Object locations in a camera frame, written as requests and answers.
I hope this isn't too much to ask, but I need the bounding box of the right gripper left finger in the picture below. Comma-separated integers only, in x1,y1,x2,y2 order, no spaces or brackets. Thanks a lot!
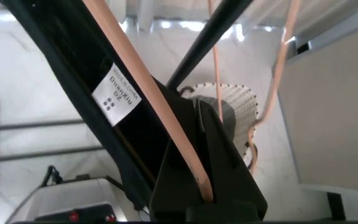
150,100,205,222

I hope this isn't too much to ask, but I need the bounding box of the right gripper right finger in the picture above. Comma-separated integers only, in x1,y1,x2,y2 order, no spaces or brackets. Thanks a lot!
199,100,267,221

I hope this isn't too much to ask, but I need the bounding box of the black garment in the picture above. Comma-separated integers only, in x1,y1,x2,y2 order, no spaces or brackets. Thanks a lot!
0,0,198,210

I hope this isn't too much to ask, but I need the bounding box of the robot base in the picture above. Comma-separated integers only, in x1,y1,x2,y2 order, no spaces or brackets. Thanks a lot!
4,175,155,224

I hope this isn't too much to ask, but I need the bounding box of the white laundry basket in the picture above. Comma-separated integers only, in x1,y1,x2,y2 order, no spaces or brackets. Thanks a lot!
178,82,259,170

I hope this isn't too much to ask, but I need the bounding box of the black clothes rack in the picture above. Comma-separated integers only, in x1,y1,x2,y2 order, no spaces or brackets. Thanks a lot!
0,0,254,193

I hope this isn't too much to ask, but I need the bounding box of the white curtain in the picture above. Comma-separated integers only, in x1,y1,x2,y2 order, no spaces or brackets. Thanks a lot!
104,0,358,35

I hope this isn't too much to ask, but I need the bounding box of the black cable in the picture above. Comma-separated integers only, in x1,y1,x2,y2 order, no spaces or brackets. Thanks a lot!
11,164,63,218

